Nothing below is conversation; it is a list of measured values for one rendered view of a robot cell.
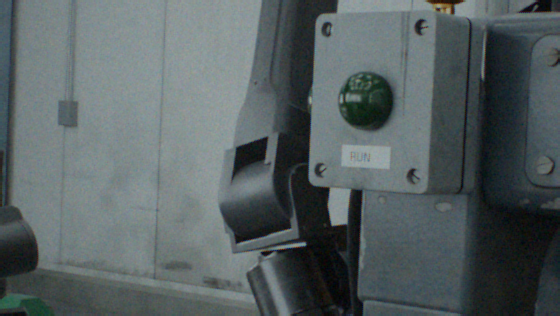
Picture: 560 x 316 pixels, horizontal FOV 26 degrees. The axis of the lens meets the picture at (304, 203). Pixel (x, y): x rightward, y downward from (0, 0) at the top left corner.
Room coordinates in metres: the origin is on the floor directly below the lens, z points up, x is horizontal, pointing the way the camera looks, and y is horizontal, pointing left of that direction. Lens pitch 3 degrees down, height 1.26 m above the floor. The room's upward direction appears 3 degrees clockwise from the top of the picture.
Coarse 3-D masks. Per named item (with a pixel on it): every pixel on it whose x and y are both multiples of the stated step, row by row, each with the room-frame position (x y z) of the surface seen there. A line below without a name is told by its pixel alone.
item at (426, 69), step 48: (336, 48) 0.62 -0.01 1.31; (384, 48) 0.60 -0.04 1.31; (432, 48) 0.58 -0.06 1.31; (480, 48) 0.61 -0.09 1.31; (336, 96) 0.62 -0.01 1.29; (432, 96) 0.58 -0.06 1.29; (336, 144) 0.62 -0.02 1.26; (384, 144) 0.60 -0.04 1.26; (432, 144) 0.58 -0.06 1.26; (432, 192) 0.59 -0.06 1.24
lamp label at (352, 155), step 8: (344, 152) 0.61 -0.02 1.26; (352, 152) 0.61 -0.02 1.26; (360, 152) 0.61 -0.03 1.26; (368, 152) 0.60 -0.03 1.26; (376, 152) 0.60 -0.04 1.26; (384, 152) 0.60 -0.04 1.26; (344, 160) 0.61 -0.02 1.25; (352, 160) 0.61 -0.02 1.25; (360, 160) 0.61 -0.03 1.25; (368, 160) 0.60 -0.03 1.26; (376, 160) 0.60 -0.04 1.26; (384, 160) 0.60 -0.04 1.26; (384, 168) 0.60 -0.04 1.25
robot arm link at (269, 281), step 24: (264, 264) 0.89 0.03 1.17; (288, 264) 0.89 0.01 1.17; (312, 264) 0.90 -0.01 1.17; (336, 264) 0.93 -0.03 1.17; (264, 288) 0.89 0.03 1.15; (288, 288) 0.88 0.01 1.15; (312, 288) 0.89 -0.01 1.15; (336, 288) 0.93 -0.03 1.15; (264, 312) 0.89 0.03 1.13; (288, 312) 0.88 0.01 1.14
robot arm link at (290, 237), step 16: (288, 176) 0.89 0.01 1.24; (304, 176) 0.90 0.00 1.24; (288, 192) 0.88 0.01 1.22; (304, 192) 0.89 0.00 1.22; (320, 192) 0.90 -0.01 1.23; (288, 208) 0.89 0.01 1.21; (304, 208) 0.89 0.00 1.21; (320, 208) 0.90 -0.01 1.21; (224, 224) 0.94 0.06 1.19; (304, 224) 0.88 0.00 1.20; (320, 224) 0.90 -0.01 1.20; (240, 240) 0.93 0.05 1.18; (256, 240) 0.91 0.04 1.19; (272, 240) 0.90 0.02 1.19; (288, 240) 0.89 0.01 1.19; (304, 240) 0.93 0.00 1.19; (320, 240) 0.95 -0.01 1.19; (336, 240) 0.93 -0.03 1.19; (336, 256) 0.93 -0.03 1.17
